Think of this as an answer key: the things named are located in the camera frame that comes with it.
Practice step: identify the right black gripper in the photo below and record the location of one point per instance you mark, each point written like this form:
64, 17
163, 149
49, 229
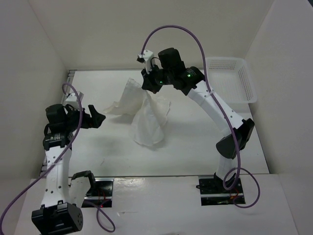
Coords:
147, 83

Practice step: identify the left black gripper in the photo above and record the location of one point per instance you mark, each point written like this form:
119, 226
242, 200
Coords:
97, 118

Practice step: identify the white pleated skirt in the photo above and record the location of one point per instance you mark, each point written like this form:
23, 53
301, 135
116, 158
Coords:
150, 113

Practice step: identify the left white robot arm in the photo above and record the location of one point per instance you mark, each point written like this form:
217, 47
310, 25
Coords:
60, 211

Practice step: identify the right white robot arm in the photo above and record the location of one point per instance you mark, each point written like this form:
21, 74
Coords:
191, 82

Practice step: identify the white perforated plastic basket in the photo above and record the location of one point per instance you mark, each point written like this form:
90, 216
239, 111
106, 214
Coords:
231, 79

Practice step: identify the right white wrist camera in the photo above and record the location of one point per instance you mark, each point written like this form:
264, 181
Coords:
147, 58

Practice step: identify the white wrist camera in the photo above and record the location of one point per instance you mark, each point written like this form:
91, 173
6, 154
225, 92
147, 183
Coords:
72, 98
147, 58

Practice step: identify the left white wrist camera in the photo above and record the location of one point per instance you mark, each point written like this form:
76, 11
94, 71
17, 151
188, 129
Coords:
72, 98

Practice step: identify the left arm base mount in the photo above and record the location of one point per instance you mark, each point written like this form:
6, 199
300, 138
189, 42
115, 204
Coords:
100, 194

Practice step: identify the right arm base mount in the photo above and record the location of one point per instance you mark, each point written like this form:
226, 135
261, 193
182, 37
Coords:
212, 192

